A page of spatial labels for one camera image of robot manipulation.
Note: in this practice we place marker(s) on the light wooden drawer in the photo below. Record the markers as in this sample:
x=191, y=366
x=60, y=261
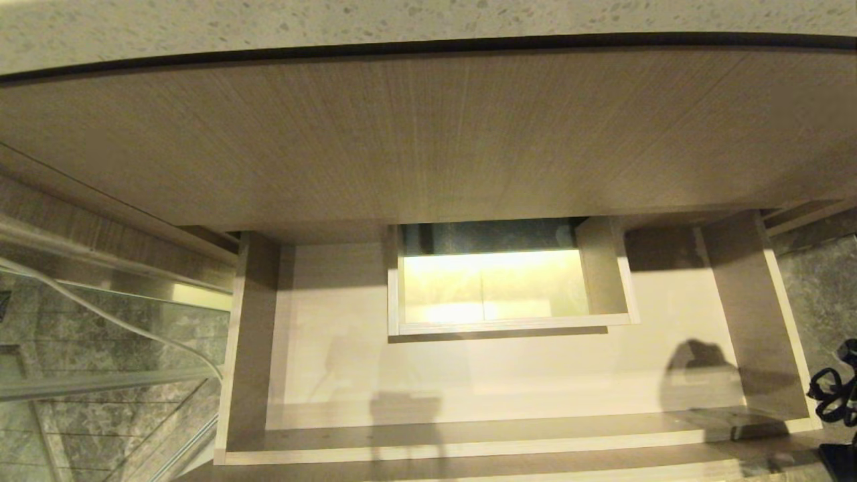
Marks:
x=469, y=375

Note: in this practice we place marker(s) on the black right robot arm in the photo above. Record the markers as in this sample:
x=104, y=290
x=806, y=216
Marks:
x=842, y=462

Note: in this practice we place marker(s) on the light wooden vanity cabinet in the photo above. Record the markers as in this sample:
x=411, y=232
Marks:
x=402, y=147

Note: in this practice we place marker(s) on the speckled stone countertop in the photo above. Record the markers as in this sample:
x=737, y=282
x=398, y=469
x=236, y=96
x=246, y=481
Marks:
x=134, y=27

